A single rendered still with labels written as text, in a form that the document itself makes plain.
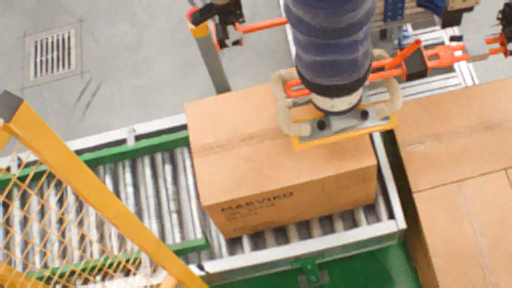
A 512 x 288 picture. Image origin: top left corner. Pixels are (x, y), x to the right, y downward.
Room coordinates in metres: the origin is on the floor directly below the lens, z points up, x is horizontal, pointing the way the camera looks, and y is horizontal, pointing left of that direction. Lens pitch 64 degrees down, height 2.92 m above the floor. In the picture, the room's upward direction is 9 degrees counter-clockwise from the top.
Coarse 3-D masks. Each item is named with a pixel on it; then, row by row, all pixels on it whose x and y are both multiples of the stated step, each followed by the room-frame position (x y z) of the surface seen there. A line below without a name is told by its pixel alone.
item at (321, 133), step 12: (360, 108) 0.94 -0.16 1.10; (372, 108) 0.93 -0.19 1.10; (300, 120) 0.93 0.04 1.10; (312, 120) 0.92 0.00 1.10; (324, 120) 0.91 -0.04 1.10; (360, 120) 0.90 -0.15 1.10; (372, 120) 0.89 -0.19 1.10; (384, 120) 0.88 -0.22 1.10; (396, 120) 0.88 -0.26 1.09; (312, 132) 0.88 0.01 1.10; (324, 132) 0.87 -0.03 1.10; (336, 132) 0.87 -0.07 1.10; (348, 132) 0.86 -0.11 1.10; (360, 132) 0.86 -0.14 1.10; (372, 132) 0.86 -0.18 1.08; (300, 144) 0.85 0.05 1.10; (312, 144) 0.84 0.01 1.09
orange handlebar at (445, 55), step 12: (252, 24) 1.24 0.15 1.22; (264, 24) 1.23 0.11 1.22; (276, 24) 1.23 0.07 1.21; (444, 48) 1.04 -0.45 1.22; (456, 48) 1.04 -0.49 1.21; (492, 48) 1.03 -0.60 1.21; (504, 48) 1.02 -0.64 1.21; (384, 60) 1.03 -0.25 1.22; (444, 60) 1.00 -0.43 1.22; (456, 60) 1.00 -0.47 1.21; (384, 72) 0.99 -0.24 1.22; (396, 72) 0.98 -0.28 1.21; (288, 84) 1.00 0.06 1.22; (300, 84) 1.00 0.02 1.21; (288, 96) 0.96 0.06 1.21; (300, 96) 0.95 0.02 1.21
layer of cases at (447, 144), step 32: (448, 96) 1.22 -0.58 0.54; (480, 96) 1.20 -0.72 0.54; (416, 128) 1.09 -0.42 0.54; (448, 128) 1.07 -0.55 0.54; (480, 128) 1.05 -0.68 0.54; (416, 160) 0.96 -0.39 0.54; (448, 160) 0.93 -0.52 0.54; (480, 160) 0.91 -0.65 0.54; (416, 192) 0.82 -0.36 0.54; (448, 192) 0.80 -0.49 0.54; (480, 192) 0.78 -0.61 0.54; (416, 224) 0.73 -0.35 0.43; (448, 224) 0.67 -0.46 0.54; (480, 224) 0.65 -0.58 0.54; (416, 256) 0.65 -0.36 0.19; (448, 256) 0.54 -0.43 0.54; (480, 256) 0.52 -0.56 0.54
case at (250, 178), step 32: (224, 96) 1.14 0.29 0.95; (256, 96) 1.12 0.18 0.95; (192, 128) 1.04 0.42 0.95; (224, 128) 1.02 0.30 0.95; (256, 128) 1.00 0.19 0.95; (224, 160) 0.90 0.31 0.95; (256, 160) 0.88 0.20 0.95; (288, 160) 0.86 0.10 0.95; (320, 160) 0.85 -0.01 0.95; (352, 160) 0.83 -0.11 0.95; (224, 192) 0.78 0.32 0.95; (256, 192) 0.77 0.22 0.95; (288, 192) 0.78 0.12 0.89; (320, 192) 0.79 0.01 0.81; (352, 192) 0.80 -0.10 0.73; (224, 224) 0.75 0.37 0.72; (256, 224) 0.76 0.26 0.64
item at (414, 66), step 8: (400, 48) 1.06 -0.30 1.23; (408, 56) 1.03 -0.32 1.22; (416, 56) 1.03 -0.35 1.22; (424, 56) 1.01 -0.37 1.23; (400, 64) 1.01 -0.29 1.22; (408, 64) 1.00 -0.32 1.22; (416, 64) 1.00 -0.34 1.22; (424, 64) 0.99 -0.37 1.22; (408, 72) 0.97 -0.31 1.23; (416, 72) 0.97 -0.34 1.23; (424, 72) 0.97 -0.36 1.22; (408, 80) 0.96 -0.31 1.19
